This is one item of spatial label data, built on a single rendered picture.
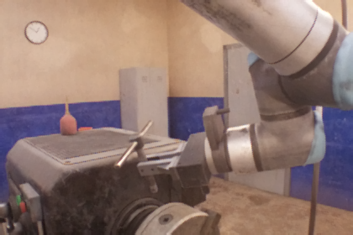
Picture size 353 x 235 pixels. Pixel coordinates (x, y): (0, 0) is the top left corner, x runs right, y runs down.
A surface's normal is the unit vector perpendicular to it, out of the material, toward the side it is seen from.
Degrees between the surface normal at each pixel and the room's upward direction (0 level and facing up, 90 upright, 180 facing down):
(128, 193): 90
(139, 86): 90
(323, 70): 120
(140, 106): 90
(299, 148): 100
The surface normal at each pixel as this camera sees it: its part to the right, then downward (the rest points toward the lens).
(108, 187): 0.68, 0.06
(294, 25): 0.05, 0.35
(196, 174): -0.26, 0.39
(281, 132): -0.53, 0.28
